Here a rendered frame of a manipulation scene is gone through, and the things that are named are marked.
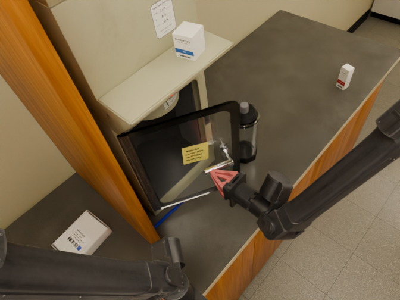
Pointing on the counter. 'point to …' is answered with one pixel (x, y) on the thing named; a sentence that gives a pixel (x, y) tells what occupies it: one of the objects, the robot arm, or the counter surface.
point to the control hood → (156, 84)
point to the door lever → (221, 163)
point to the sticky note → (195, 153)
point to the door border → (140, 171)
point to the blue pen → (168, 215)
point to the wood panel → (63, 111)
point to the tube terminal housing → (112, 55)
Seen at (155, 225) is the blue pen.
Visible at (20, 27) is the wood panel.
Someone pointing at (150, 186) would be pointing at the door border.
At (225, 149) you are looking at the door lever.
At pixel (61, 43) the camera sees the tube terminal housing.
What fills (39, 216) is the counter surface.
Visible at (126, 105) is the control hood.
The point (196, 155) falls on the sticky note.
